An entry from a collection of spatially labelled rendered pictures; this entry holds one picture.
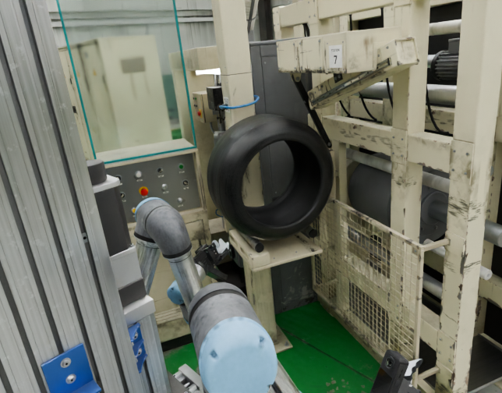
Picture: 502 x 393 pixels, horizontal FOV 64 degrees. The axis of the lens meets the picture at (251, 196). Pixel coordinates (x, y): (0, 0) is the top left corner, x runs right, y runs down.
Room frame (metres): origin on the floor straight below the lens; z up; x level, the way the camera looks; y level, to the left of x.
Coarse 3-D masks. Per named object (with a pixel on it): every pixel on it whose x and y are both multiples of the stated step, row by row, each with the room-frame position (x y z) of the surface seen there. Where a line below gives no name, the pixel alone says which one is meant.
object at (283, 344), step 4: (276, 324) 2.23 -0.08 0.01; (280, 328) 2.19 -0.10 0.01; (280, 336) 2.11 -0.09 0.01; (284, 336) 2.11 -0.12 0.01; (280, 340) 2.07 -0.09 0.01; (284, 340) 2.07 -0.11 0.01; (276, 344) 2.04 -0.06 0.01; (280, 344) 2.04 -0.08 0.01; (284, 344) 2.03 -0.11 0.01; (288, 344) 2.03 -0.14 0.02; (276, 348) 2.01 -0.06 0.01; (280, 348) 2.00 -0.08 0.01; (284, 348) 2.00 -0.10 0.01; (288, 348) 2.00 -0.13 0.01; (276, 352) 1.97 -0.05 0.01
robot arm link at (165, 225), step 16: (160, 208) 1.16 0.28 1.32; (160, 224) 1.11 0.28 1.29; (176, 224) 1.12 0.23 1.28; (160, 240) 1.10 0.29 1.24; (176, 240) 1.09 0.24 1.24; (176, 256) 1.09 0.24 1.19; (192, 256) 1.14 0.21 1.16; (176, 272) 1.10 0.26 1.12; (192, 272) 1.11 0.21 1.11; (192, 288) 1.11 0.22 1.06
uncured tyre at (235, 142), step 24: (240, 120) 1.87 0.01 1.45; (264, 120) 1.73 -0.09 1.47; (288, 120) 1.74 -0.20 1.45; (216, 144) 1.82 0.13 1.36; (240, 144) 1.65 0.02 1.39; (264, 144) 1.66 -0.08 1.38; (288, 144) 2.00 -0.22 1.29; (312, 144) 1.73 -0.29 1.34; (216, 168) 1.69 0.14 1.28; (240, 168) 1.62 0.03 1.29; (312, 168) 1.98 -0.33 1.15; (216, 192) 1.66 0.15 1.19; (240, 192) 1.61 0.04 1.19; (288, 192) 1.99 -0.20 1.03; (312, 192) 1.92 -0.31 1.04; (240, 216) 1.62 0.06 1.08; (264, 216) 1.94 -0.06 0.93; (288, 216) 1.91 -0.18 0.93; (312, 216) 1.73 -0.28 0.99
